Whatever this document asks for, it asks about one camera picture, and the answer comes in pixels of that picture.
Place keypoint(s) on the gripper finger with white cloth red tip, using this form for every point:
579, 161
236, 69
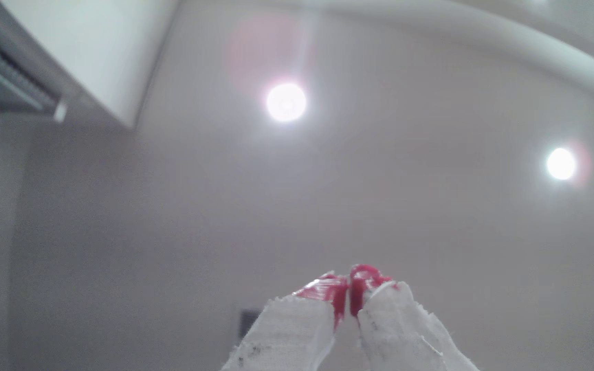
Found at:
292, 335
400, 335

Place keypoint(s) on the round ceiling light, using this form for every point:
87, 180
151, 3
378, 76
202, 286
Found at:
561, 164
286, 102

